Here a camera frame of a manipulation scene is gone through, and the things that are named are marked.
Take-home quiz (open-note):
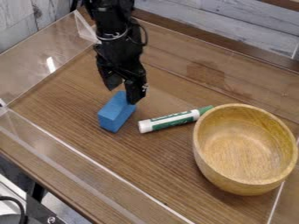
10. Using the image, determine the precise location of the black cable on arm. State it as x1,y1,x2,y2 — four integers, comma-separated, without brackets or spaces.
126,22,149,47

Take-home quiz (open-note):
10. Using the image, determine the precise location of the brown wooden bowl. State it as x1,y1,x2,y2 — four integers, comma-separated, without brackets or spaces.
192,103,299,196

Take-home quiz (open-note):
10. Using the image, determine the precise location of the green and white marker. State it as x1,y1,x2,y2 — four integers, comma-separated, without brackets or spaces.
137,106,212,133

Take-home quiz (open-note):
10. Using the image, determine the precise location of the clear acrylic tray wall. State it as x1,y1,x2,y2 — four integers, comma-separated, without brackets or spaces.
0,11,299,224

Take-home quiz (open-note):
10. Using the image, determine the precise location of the black equipment with cable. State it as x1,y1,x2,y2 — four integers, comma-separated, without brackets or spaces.
0,196,65,224

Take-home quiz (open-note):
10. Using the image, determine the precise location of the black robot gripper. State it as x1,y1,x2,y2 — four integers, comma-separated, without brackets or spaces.
93,34,148,105

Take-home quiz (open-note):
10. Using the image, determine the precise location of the blue rectangular block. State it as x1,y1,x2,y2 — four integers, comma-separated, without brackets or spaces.
97,91,136,133

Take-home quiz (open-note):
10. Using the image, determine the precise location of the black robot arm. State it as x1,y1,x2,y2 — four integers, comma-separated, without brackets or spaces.
84,0,148,104

